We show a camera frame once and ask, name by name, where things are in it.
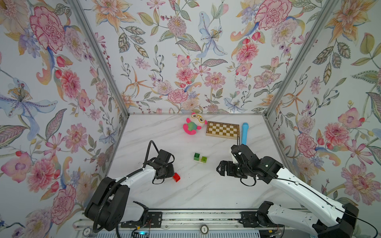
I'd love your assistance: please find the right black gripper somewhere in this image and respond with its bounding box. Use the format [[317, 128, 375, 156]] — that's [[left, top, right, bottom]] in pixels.
[[215, 161, 252, 178]]

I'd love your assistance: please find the red lego brick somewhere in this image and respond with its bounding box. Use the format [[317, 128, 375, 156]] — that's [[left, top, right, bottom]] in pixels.
[[173, 173, 181, 182]]

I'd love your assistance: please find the dark green lego cube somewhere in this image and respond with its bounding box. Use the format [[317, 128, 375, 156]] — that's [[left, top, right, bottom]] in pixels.
[[193, 153, 200, 161]]

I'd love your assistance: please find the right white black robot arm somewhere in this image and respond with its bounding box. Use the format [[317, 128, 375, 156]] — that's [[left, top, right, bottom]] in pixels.
[[216, 144, 359, 238]]

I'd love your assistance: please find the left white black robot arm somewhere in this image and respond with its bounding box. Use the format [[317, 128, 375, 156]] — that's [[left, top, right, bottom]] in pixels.
[[85, 150, 175, 233]]

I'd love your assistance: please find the wooden chessboard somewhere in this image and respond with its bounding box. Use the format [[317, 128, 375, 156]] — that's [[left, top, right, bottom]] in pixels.
[[206, 121, 240, 139]]

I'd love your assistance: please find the blue cylindrical stick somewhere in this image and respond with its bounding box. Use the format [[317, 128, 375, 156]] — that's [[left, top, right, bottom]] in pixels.
[[241, 123, 249, 145]]

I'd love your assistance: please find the pink green plush toy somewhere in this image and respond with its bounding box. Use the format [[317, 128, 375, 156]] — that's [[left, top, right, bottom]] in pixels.
[[183, 113, 208, 135]]

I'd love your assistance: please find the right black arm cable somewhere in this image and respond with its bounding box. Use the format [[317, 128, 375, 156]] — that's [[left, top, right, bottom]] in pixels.
[[236, 130, 379, 238]]

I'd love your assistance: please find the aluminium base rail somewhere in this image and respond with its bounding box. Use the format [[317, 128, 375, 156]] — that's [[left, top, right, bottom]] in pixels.
[[73, 209, 310, 238]]

